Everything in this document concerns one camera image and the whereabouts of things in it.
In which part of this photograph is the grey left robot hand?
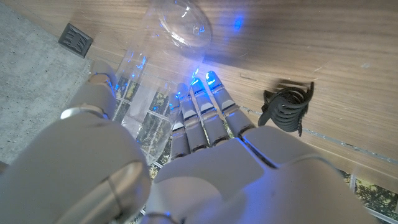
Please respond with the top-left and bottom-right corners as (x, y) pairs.
(0, 59), (379, 224)

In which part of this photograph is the printed window backdrop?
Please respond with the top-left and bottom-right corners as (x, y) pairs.
(337, 169), (398, 224)

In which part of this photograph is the black hair claw clip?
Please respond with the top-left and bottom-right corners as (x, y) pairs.
(257, 81), (315, 137)

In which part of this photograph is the clear plastic spray bottle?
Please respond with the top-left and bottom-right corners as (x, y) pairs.
(112, 0), (214, 166)

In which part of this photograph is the grey cube speaker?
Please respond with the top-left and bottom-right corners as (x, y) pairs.
(57, 22), (94, 59)

